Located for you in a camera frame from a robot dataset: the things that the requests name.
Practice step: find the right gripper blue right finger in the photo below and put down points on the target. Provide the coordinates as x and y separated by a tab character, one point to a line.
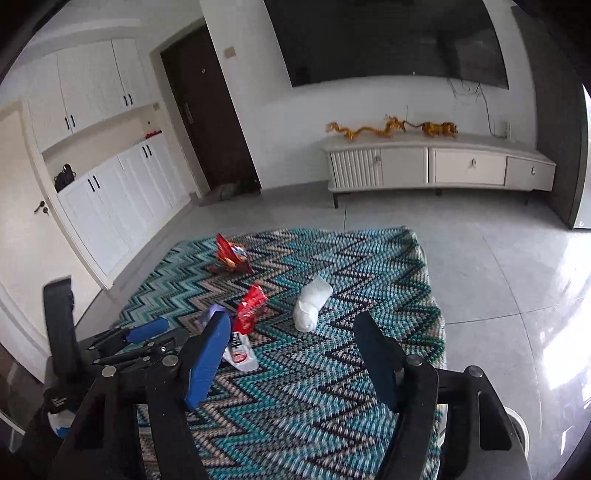
383	358

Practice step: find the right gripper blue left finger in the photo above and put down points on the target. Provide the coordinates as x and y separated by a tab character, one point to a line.
200	358

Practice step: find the red white snack packet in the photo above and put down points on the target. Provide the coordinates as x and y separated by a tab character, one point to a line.
239	352

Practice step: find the red snack wrapper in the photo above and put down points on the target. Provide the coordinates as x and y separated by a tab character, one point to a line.
230	257

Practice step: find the white tissue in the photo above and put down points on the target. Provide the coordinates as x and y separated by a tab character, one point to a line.
309	303

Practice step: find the purple snack wrapper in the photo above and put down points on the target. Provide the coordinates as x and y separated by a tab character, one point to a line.
204	318

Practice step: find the white round trash bin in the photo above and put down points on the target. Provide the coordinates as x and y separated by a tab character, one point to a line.
521	429

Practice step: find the left blue white gloved hand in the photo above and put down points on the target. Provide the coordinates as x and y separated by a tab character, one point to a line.
61	420

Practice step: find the teal zigzag woven rug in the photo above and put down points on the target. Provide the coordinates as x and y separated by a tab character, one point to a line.
310	410

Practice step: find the white interior door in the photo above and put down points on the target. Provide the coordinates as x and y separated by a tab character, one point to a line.
34	250

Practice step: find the slippers by door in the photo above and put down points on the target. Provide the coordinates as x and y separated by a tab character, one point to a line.
227	191

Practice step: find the white tv cabinet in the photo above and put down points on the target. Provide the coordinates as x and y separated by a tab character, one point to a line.
416	161

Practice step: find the black bag on shelf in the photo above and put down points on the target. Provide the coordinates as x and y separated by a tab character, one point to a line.
64	178

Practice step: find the golden tiger figurine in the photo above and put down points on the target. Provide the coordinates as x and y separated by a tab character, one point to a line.
446	129

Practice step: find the golden dragon figurine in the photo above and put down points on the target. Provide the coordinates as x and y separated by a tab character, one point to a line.
393	124

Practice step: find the dark brown entrance door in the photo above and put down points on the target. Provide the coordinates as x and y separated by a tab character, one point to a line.
204	102

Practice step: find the white wall cupboard unit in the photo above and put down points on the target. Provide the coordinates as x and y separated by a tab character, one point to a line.
90	107

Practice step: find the black wall television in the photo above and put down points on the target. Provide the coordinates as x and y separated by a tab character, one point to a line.
324	40

